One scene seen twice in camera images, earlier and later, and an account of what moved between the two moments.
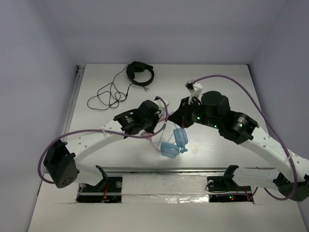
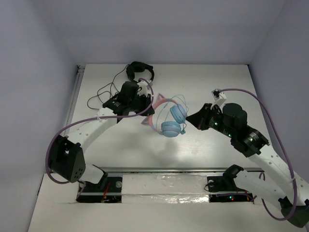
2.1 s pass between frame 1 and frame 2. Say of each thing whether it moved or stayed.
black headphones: stayed
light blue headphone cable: moved
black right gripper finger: moved
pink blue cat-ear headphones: moved
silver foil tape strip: stayed
